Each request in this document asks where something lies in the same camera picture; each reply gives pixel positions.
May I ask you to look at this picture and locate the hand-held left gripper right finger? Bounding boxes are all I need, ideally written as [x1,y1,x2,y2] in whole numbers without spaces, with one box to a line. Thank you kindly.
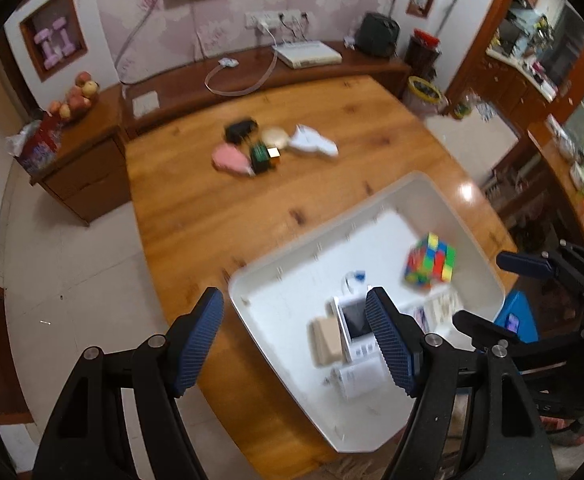
[365,287,557,480]

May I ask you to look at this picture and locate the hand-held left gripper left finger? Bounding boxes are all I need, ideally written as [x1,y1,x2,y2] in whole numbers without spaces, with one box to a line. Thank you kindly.
[32,287,224,480]

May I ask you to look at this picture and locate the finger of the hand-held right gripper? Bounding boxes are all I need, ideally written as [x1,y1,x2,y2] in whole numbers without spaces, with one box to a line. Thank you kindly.
[452,310,580,376]
[496,240,584,300]

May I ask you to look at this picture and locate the clear labelled plastic box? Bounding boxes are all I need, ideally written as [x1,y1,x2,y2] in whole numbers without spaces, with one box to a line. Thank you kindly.
[414,291,465,335]

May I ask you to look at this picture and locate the white camera-print box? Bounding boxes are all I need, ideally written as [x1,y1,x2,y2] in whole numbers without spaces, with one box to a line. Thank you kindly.
[331,270,380,363]

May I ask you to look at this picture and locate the white charger block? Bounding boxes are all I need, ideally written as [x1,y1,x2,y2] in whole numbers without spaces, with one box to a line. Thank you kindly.
[328,362,391,401]

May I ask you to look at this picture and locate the beige small box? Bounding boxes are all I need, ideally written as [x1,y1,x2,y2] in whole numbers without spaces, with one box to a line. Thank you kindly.
[312,315,345,367]

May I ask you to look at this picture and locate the multicoloured puzzle cube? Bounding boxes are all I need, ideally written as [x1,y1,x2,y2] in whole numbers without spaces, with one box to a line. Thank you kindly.
[403,232,457,290]

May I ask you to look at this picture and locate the white plastic tray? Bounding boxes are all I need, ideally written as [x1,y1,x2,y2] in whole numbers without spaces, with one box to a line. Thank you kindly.
[228,171,506,453]

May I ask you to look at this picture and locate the blue plastic stool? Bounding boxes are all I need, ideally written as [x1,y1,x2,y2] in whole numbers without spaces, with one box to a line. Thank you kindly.
[492,290,540,343]

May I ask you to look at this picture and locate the wooden side table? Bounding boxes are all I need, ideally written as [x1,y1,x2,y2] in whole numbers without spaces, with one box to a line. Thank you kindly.
[526,120,584,261]

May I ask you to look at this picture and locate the wooden kitchen cabinets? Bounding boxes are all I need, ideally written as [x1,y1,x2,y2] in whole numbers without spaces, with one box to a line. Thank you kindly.
[444,0,584,126]

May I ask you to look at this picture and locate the pink scalloped case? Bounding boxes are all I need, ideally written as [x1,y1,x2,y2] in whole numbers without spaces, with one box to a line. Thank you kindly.
[212,142,255,177]

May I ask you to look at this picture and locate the yellow-rimmed bin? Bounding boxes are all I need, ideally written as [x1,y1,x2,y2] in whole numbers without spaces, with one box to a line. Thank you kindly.
[406,76,447,118]

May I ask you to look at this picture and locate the green and gold box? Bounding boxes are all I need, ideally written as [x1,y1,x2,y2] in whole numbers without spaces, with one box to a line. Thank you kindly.
[249,142,281,176]

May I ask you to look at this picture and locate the wooden side cabinet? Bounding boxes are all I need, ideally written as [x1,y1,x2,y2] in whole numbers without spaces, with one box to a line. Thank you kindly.
[29,85,133,226]

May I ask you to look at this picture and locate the black power adapter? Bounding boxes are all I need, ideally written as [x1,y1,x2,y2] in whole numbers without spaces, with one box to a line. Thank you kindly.
[224,117,259,145]

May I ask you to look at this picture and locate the gold round compact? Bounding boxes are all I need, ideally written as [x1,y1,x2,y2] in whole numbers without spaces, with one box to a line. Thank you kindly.
[262,127,291,151]

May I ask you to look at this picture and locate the red-lidded dark container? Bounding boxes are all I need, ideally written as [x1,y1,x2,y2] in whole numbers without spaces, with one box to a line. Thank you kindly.
[404,30,442,81]

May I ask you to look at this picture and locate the printed tissue packet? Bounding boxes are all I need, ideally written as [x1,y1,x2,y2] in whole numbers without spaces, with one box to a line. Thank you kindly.
[6,112,65,176]

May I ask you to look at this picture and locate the wooden television cabinet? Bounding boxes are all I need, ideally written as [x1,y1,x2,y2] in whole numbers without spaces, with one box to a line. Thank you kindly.
[119,40,413,141]

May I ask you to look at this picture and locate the grey long stick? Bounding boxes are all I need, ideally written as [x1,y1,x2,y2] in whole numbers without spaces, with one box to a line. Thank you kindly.
[437,0,468,36]

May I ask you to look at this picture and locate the black bag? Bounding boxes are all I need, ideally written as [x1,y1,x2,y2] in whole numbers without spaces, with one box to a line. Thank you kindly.
[357,11,401,57]

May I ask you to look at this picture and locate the pile of peaches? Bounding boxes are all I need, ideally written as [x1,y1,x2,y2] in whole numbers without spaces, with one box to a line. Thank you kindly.
[47,71,100,121]

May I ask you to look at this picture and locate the white set-top box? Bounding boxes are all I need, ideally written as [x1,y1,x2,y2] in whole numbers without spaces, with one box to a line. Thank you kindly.
[272,40,343,69]

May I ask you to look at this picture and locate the pink dumbbell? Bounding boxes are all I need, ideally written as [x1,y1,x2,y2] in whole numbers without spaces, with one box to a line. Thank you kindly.
[34,30,58,70]
[54,19,75,56]

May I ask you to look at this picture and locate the white charging cable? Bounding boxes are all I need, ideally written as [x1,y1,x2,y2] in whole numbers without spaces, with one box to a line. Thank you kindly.
[204,27,279,96]

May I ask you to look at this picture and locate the black television cable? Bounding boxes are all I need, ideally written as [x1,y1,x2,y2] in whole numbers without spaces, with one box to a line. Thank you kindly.
[114,0,167,68]

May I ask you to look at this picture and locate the white wall outlet strip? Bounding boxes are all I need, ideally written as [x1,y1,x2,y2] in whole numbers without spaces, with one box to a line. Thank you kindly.
[244,10,313,28]

